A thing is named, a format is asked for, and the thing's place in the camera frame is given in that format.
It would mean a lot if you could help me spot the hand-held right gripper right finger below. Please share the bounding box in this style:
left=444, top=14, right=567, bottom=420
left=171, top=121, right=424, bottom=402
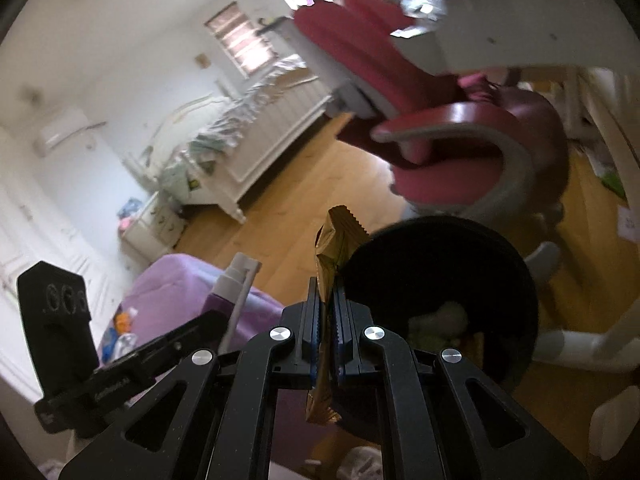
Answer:
left=331, top=285, right=588, bottom=480

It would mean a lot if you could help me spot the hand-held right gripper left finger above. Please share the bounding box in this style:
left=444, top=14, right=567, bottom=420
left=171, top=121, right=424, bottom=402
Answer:
left=57, top=277, right=326, bottom=480

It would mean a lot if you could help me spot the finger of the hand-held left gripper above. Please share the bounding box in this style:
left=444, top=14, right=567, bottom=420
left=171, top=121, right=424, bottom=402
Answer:
left=100, top=310, right=228, bottom=382

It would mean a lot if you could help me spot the gold snack wrapper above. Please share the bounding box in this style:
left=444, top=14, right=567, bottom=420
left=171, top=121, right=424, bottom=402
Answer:
left=305, top=205, right=371, bottom=426

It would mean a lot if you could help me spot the purple white tube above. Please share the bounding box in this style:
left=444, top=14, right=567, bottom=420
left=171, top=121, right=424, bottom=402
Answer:
left=202, top=253, right=262, bottom=356

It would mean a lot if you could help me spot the black trash bin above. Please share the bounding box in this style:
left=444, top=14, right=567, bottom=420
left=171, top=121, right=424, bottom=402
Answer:
left=332, top=216, right=540, bottom=443

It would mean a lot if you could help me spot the crumpled white paper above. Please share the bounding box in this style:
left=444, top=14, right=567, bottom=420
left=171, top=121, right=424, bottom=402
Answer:
left=407, top=302, right=471, bottom=348

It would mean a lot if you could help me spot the white nightstand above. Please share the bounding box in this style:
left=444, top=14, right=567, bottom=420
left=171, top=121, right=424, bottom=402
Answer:
left=120, top=192, right=188, bottom=263

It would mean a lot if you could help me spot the white tissue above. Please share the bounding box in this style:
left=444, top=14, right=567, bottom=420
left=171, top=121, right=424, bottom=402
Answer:
left=337, top=447, right=383, bottom=480

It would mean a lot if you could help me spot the white air conditioner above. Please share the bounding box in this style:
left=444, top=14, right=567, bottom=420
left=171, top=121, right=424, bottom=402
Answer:
left=34, top=109, right=91, bottom=157

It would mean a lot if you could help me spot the floral blanket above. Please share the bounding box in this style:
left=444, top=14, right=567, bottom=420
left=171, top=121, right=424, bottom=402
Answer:
left=160, top=57, right=311, bottom=196

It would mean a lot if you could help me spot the pink desk chair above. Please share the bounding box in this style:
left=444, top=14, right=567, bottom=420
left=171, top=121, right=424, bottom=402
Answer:
left=292, top=0, right=640, bottom=448

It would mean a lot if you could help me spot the striped window blind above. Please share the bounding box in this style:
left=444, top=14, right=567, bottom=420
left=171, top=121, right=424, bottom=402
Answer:
left=204, top=2, right=277, bottom=77

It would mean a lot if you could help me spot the white paper sheet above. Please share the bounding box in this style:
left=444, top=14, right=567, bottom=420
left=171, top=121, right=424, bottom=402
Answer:
left=617, top=205, right=640, bottom=243

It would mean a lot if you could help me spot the green packet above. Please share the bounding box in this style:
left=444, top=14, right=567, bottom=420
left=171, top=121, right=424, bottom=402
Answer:
left=597, top=160, right=628, bottom=198

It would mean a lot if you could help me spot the white bed frame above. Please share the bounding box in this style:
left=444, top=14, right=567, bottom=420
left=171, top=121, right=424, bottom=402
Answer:
left=135, top=57, right=336, bottom=223

